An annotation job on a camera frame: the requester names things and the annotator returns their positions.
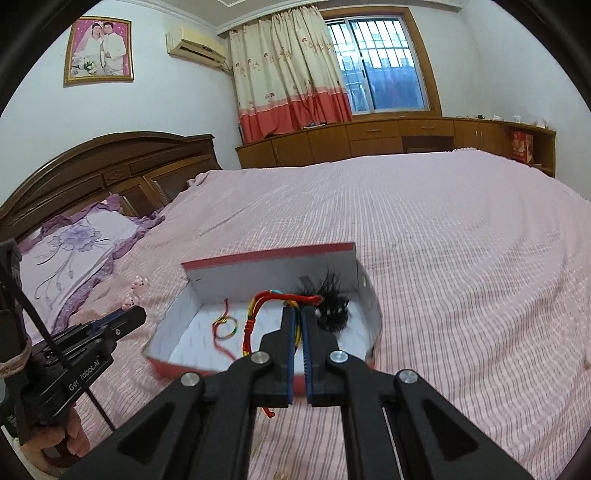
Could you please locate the red cardboard box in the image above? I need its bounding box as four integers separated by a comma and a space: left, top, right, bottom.
144, 242, 383, 384

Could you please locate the long wooden cabinet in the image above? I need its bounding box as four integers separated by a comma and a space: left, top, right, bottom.
235, 115, 557, 179

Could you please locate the black feather hair accessory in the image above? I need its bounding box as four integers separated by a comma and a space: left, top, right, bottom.
295, 267, 352, 334

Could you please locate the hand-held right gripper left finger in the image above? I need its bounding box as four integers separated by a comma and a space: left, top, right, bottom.
60, 307, 299, 480

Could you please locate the person's left hand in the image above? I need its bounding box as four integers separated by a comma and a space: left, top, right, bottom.
25, 410, 91, 468

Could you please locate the red gift box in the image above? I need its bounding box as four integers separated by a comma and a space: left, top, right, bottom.
510, 130, 536, 163

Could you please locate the multicolour braided bracelet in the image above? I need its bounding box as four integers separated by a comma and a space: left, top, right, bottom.
242, 290, 324, 418

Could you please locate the pink striped bedspread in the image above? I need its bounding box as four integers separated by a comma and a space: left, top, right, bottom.
23, 150, 591, 480

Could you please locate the cream and red curtain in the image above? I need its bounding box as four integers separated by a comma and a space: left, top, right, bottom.
228, 6, 354, 144

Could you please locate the small multicolour string bracelet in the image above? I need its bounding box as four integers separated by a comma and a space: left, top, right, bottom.
211, 299, 241, 358

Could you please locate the framed wedding photo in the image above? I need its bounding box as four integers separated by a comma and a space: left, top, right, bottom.
64, 16, 136, 86

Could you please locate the dark wooden headboard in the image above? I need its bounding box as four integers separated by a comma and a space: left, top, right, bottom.
0, 131, 223, 241

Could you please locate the purple floral pillow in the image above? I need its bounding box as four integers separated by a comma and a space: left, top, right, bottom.
17, 194, 165, 334

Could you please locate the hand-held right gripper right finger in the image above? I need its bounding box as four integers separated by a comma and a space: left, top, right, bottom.
300, 307, 536, 480

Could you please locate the white air conditioner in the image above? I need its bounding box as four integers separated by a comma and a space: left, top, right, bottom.
165, 27, 230, 71

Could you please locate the barred window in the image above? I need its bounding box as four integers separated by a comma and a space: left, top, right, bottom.
322, 16, 444, 116

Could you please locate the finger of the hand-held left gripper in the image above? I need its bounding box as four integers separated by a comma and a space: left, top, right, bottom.
96, 309, 130, 328
90, 306, 147, 346

